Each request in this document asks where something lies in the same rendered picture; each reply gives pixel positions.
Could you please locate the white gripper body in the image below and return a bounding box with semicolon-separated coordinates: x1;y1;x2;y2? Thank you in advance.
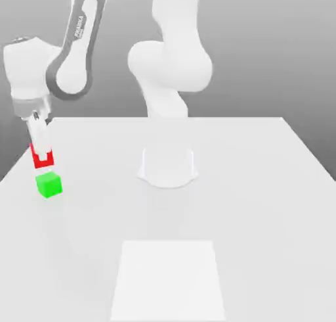
26;116;52;155

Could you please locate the small red cube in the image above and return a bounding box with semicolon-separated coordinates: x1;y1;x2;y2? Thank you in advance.
29;142;55;170

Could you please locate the small green cube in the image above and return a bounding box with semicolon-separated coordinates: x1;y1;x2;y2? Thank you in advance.
35;171;64;199

